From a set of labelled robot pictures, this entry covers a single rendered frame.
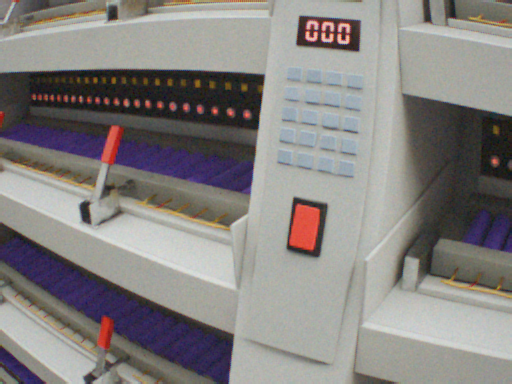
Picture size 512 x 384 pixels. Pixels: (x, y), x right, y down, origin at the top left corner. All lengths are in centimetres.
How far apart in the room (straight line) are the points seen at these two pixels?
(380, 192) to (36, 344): 48
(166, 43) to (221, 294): 20
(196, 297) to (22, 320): 37
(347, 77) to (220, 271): 17
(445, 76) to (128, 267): 30
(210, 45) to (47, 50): 24
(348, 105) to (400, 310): 14
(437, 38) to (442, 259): 16
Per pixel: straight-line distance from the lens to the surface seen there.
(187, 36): 45
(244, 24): 42
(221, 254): 46
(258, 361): 42
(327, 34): 37
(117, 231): 52
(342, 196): 36
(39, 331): 73
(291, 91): 38
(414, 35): 35
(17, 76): 96
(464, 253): 41
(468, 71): 35
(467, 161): 54
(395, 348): 37
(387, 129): 35
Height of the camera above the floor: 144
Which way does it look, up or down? 9 degrees down
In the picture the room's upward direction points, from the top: 7 degrees clockwise
